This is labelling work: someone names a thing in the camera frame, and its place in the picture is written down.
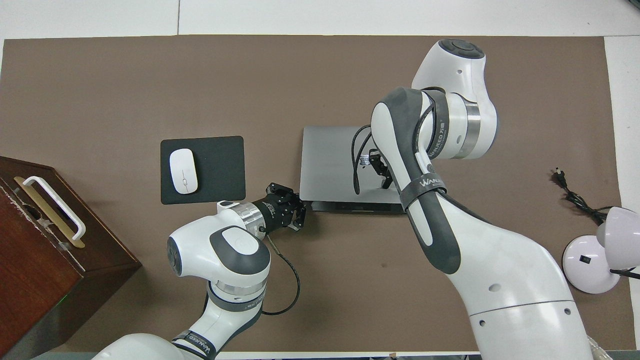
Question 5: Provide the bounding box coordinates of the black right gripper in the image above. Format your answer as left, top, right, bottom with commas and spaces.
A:
369, 148, 394, 190

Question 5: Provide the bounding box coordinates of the black mouse pad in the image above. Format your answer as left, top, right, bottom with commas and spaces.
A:
160, 135, 247, 205

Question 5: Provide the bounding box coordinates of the silver grey laptop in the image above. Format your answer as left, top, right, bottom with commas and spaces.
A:
299, 126, 407, 214

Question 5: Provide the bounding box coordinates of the black lamp power cable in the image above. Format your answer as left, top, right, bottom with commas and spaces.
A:
551, 169, 640, 280

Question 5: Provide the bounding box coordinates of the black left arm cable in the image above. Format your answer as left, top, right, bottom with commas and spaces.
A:
261, 234, 301, 316

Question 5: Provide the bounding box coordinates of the white computer mouse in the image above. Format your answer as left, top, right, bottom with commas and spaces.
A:
169, 148, 199, 195

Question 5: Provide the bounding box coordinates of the white desk lamp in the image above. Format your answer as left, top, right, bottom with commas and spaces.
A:
561, 206, 640, 295

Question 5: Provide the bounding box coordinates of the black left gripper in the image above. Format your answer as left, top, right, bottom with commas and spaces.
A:
251, 182, 307, 235

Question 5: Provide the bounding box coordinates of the brass handle plate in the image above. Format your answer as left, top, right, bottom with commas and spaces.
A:
14, 176, 86, 249

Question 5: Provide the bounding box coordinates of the white box handle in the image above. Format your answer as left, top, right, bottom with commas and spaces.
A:
22, 176, 87, 242

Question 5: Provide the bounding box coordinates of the dark brown wooden box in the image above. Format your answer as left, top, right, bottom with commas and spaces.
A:
0, 156, 142, 358

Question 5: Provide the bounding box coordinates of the brown table mat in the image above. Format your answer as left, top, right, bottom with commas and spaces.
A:
0, 34, 637, 353

